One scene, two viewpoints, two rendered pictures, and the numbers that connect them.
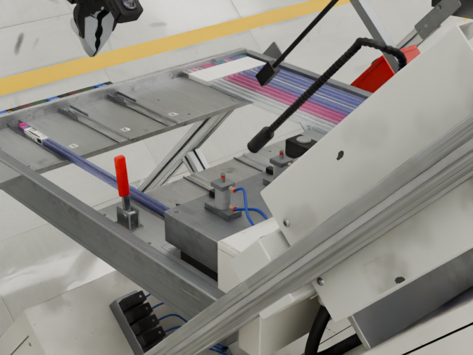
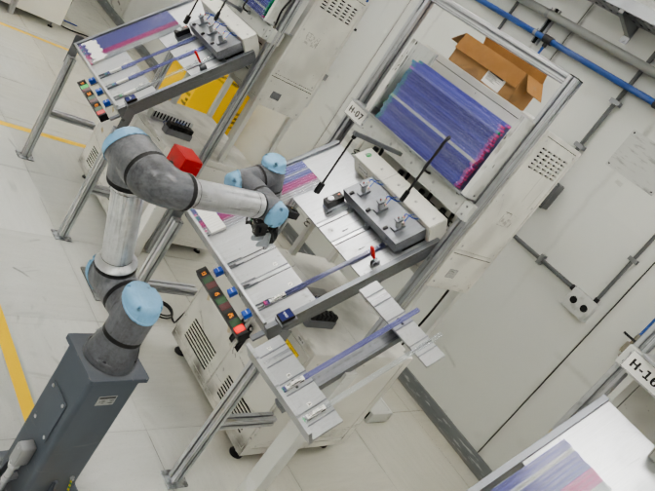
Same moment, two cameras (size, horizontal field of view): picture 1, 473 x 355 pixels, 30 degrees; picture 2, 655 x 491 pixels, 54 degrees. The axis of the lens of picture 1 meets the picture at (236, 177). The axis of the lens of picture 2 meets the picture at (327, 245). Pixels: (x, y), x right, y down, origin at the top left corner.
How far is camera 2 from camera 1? 2.17 m
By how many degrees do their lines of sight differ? 62
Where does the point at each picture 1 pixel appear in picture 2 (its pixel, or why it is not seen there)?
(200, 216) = (401, 234)
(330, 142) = (490, 166)
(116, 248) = (387, 272)
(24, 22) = not seen: outside the picture
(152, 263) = (406, 258)
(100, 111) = (248, 273)
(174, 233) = (401, 245)
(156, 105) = (247, 249)
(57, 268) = (157, 396)
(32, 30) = not seen: outside the picture
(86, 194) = not seen: hidden behind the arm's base
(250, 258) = (470, 212)
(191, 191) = (348, 244)
